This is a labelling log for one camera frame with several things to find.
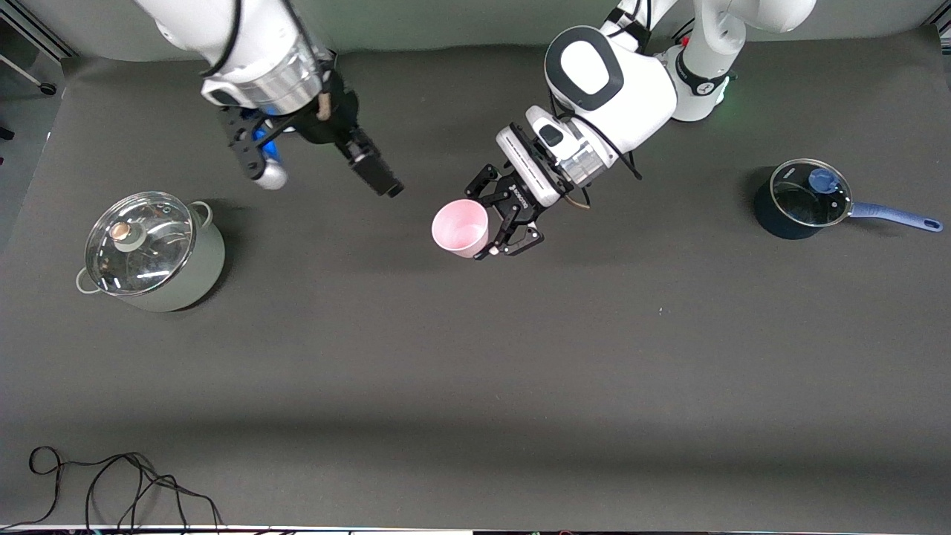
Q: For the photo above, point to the dark blue saucepan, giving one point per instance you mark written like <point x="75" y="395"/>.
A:
<point x="769" y="219"/>

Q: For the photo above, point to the glass lid with blue knob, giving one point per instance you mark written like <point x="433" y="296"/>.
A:
<point x="806" y="195"/>

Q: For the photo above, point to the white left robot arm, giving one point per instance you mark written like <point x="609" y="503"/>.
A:
<point x="624" y="89"/>

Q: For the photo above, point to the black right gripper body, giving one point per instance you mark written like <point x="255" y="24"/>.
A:
<point x="329" y="119"/>

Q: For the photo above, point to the grey-green cooking pot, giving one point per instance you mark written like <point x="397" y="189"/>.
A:
<point x="200" y="260"/>

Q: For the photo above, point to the pink plastic cup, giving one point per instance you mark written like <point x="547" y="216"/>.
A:
<point x="461" y="227"/>

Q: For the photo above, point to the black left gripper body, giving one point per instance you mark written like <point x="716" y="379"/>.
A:
<point x="508" y="200"/>

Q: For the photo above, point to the glass lid with beige knob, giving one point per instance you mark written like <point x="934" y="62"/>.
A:
<point x="140" y="241"/>

